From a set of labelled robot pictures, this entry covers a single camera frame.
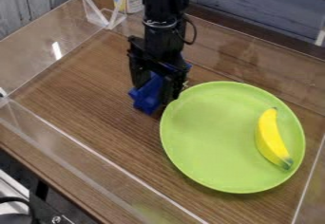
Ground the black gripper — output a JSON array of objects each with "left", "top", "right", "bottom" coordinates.
[{"left": 129, "top": 20, "right": 189, "bottom": 105}]

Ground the blue plastic block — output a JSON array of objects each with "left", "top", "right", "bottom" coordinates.
[{"left": 129, "top": 63, "right": 192, "bottom": 115}]

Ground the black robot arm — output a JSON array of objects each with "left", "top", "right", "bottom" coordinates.
[{"left": 129, "top": 0, "right": 192, "bottom": 112}]

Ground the green round plate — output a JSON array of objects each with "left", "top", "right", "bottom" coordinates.
[{"left": 161, "top": 81, "right": 307, "bottom": 194}]

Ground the yellow toy banana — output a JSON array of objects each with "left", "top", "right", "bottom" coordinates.
[{"left": 256, "top": 107, "right": 293, "bottom": 171}]

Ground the clear acrylic enclosure wall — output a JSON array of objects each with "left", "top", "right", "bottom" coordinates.
[{"left": 0, "top": 0, "right": 325, "bottom": 224}]

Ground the black cable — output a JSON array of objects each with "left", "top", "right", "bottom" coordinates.
[{"left": 0, "top": 196, "right": 46, "bottom": 224}]

